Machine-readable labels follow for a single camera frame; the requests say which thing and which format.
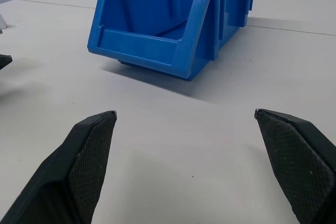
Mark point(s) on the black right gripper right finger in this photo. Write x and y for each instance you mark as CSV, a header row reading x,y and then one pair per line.
x,y
299,161

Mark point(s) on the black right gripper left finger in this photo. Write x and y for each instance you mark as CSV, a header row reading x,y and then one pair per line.
x,y
65,171

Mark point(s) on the black pointed gripper finger tip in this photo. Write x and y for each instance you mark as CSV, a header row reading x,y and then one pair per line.
x,y
4,61

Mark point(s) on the white cone-shaped object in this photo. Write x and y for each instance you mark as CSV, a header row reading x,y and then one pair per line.
x,y
2,24

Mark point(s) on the blue plastic storage bin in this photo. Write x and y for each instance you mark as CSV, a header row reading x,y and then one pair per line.
x,y
147,16

